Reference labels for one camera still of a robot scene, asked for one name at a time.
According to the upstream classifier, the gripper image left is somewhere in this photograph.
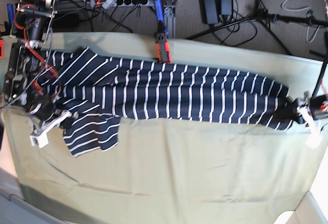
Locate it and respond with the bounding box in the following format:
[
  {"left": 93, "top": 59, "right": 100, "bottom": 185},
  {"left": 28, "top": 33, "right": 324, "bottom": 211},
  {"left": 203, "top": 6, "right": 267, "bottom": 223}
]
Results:
[{"left": 33, "top": 109, "right": 78, "bottom": 136}]

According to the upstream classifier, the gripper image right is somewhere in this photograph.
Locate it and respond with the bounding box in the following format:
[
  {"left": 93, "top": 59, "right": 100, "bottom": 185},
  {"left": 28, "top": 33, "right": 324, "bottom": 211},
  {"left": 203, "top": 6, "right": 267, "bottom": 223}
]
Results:
[{"left": 273, "top": 92, "right": 322, "bottom": 137}]

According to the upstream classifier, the navy white striped T-shirt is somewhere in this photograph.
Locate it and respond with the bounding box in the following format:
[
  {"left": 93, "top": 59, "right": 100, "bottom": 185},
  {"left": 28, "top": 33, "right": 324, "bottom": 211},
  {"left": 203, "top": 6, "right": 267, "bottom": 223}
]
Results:
[{"left": 38, "top": 48, "right": 292, "bottom": 157}]

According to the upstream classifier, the robot arm image left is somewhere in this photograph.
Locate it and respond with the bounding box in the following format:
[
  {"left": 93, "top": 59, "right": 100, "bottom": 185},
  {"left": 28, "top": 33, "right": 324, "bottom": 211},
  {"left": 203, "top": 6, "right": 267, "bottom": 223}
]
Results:
[{"left": 1, "top": 0, "right": 72, "bottom": 137}]

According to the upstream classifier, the black tripod stand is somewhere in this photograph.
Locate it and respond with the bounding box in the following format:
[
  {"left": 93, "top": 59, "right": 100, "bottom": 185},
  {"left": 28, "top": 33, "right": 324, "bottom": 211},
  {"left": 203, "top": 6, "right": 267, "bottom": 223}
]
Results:
[{"left": 188, "top": 0, "right": 327, "bottom": 55}]

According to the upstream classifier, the grey plastic bin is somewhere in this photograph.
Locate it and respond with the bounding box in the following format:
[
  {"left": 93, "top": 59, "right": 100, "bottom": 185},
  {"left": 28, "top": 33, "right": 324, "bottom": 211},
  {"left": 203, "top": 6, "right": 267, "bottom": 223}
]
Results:
[{"left": 1, "top": 170, "right": 66, "bottom": 223}]

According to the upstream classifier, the light green table cloth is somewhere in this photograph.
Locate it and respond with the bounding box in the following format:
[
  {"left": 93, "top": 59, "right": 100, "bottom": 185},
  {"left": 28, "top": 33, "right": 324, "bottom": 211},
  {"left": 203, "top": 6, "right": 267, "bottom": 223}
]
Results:
[{"left": 0, "top": 31, "right": 328, "bottom": 224}]

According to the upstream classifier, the blue orange left clamp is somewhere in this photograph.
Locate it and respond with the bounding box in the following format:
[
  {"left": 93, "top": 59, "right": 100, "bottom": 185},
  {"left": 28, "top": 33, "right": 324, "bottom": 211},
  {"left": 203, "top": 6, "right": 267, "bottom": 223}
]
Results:
[{"left": 1, "top": 4, "right": 15, "bottom": 58}]

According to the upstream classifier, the blue orange clamp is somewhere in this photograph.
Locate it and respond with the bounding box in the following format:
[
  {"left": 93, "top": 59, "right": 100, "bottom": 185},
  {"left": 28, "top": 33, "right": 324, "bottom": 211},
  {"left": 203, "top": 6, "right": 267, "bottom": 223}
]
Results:
[
  {"left": 154, "top": 0, "right": 171, "bottom": 64},
  {"left": 1, "top": 4, "right": 15, "bottom": 58}
]

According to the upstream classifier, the blue orange centre clamp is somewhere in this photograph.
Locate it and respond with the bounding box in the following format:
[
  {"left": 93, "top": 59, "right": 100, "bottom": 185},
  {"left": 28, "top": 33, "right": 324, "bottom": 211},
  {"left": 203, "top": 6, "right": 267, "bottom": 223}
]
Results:
[{"left": 154, "top": 0, "right": 171, "bottom": 64}]

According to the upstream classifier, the white power strip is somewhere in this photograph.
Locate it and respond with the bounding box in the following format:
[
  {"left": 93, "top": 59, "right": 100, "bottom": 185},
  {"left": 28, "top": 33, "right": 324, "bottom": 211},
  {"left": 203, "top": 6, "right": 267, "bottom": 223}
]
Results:
[{"left": 87, "top": 0, "right": 154, "bottom": 10}]

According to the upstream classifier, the black power adapter brick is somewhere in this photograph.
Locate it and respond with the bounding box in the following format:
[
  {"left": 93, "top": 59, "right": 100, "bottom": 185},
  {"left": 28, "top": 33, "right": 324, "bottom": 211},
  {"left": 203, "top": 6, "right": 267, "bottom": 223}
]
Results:
[{"left": 199, "top": 0, "right": 218, "bottom": 25}]

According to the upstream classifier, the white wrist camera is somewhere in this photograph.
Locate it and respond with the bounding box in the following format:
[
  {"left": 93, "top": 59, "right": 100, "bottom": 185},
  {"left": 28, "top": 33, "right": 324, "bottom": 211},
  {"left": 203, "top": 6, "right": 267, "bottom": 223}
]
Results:
[
  {"left": 306, "top": 132, "right": 323, "bottom": 150},
  {"left": 29, "top": 133, "right": 49, "bottom": 149}
]

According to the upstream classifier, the grey white cable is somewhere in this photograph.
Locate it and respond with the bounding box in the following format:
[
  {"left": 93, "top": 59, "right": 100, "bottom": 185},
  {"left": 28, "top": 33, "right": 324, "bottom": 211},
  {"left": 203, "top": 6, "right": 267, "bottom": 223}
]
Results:
[{"left": 281, "top": 0, "right": 321, "bottom": 43}]

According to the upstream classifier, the aluminium frame post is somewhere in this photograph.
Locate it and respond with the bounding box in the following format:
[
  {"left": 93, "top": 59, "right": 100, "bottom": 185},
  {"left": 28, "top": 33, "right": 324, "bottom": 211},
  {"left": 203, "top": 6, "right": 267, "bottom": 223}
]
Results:
[{"left": 161, "top": 0, "right": 178, "bottom": 38}]

